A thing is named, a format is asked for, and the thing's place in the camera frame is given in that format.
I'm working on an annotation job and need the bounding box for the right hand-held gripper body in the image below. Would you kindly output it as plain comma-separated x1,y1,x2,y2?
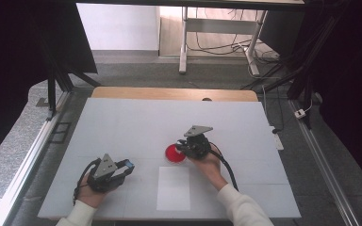
183,125,214,160

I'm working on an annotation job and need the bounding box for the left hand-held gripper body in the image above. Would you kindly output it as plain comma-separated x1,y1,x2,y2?
86,153,127,194

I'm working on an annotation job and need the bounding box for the round red ink pad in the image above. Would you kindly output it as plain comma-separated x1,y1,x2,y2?
164,143,188,164

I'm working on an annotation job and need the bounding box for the white paper sheet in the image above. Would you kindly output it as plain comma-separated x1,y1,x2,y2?
156,166,191,212

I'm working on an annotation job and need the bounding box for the person's right hand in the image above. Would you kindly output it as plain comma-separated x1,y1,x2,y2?
187,150,229,191

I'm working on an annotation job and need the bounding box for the person's left hand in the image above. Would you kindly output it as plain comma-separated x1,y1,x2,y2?
74,173,114,209

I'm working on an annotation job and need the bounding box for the white table cover board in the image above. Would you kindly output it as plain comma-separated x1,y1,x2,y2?
37,97,302,219

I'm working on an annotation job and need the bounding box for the wooden table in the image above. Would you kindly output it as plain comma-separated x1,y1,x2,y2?
90,86,259,103

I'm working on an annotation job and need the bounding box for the white power strip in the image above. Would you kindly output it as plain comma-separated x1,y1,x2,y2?
269,125,285,152

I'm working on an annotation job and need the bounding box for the black metal stand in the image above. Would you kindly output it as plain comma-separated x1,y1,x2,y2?
241,6,353,130
34,18,102,121

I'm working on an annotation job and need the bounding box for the black curtain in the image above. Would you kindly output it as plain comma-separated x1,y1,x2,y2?
295,0,362,196
0,0,98,170

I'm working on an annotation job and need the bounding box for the left hand-held gripper cable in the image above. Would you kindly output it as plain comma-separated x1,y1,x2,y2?
73,158,102,206

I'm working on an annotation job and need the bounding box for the hand-held gripper cable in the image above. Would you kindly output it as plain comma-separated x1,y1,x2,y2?
208,142,239,192
73,158,102,206

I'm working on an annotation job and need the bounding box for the right hand-held gripper cable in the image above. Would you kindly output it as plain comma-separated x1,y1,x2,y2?
208,142,239,192

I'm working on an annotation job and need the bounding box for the aluminium floor rail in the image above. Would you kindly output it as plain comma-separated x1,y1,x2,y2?
0,90,74,226
287,99,361,226

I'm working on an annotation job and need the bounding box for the tangle of dark cables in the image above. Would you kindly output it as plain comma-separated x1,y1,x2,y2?
187,8,281,64

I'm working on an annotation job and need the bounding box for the white desk frame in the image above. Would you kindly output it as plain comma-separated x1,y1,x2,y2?
178,6,269,76

